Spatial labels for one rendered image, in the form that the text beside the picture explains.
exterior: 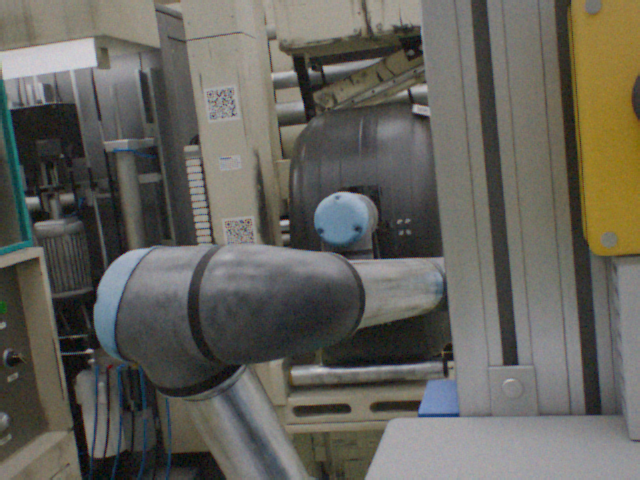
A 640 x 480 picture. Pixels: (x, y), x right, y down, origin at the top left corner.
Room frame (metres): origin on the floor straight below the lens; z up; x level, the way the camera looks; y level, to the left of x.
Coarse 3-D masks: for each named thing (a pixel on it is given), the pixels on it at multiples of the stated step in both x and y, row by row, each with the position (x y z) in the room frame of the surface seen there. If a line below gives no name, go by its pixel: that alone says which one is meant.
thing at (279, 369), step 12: (276, 360) 1.52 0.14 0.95; (288, 360) 1.56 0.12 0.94; (300, 360) 1.66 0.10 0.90; (312, 360) 1.78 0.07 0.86; (276, 372) 1.50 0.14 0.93; (288, 372) 1.54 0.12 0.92; (276, 384) 1.51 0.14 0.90; (288, 384) 1.53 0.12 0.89; (276, 396) 1.51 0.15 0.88; (288, 396) 1.52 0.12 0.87
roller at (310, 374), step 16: (304, 368) 1.54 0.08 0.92; (320, 368) 1.53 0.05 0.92; (336, 368) 1.52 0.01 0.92; (352, 368) 1.52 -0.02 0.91; (368, 368) 1.51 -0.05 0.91; (384, 368) 1.50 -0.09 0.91; (400, 368) 1.49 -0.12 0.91; (416, 368) 1.48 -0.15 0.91; (432, 368) 1.48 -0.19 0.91; (304, 384) 1.54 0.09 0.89; (320, 384) 1.53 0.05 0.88
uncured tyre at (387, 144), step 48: (336, 144) 1.47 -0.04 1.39; (384, 144) 1.44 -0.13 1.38; (288, 192) 1.48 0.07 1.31; (336, 192) 1.41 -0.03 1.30; (384, 192) 1.38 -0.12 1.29; (432, 192) 1.40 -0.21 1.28; (384, 240) 1.36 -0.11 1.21; (432, 240) 1.38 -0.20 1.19; (384, 336) 1.43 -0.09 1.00; (432, 336) 1.43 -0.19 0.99
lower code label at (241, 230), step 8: (248, 216) 1.63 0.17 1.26; (224, 224) 1.64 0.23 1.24; (232, 224) 1.63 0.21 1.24; (240, 224) 1.63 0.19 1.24; (248, 224) 1.63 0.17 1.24; (224, 232) 1.64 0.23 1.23; (232, 232) 1.63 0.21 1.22; (240, 232) 1.63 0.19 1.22; (248, 232) 1.63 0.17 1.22; (232, 240) 1.63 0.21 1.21; (240, 240) 1.63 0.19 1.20; (248, 240) 1.63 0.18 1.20; (256, 240) 1.62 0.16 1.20
